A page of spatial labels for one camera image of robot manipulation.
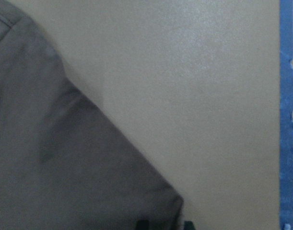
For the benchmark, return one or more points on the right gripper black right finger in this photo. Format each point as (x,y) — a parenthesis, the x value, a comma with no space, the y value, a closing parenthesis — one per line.
(189,225)

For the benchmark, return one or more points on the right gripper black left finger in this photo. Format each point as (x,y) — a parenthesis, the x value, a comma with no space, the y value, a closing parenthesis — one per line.
(142,225)

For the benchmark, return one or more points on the dark brown t-shirt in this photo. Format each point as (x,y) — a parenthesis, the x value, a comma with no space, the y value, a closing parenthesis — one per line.
(63,164)

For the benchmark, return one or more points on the blue tape strip lengthwise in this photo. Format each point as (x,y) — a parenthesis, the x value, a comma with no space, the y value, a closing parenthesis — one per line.
(286,115)

